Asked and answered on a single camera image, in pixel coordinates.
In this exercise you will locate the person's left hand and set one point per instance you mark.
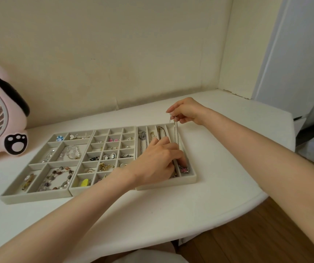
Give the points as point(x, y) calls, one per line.
point(157, 164)

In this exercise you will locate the person's right hand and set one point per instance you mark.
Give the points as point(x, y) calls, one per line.
point(191, 110)

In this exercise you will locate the grey necklace tray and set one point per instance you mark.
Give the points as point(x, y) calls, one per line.
point(168, 184)

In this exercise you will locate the silver snake earring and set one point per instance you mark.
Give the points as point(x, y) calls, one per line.
point(126, 156)

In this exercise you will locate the oval cameo earring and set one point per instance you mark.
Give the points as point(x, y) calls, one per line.
point(106, 157)
point(113, 156)

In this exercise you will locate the gold chunky hoop earring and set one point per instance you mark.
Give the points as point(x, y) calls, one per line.
point(106, 167)

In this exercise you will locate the grey earring grid tray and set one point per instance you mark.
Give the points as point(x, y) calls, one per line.
point(116, 128)

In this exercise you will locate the black bow earrings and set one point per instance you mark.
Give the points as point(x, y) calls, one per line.
point(94, 159)

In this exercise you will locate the yellow enamel earring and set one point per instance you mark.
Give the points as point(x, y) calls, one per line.
point(83, 184)
point(87, 182)

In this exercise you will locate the rhinestone bow brooch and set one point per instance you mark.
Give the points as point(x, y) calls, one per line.
point(84, 136)

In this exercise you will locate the white heart brooch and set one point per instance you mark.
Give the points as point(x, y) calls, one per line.
point(73, 136)

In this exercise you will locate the grey bracelet tray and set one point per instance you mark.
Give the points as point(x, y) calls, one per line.
point(12, 199)

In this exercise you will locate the person's right forearm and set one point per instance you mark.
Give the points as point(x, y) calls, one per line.
point(277, 167)

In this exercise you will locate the person's left forearm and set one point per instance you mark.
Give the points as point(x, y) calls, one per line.
point(58, 224)

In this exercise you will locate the white table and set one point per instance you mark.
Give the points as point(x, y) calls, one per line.
point(173, 205)

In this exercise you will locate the white door panel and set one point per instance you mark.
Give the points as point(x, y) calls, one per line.
point(296, 52)

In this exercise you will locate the pink animal-shaped desk fan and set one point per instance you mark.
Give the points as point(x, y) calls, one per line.
point(1, 115)

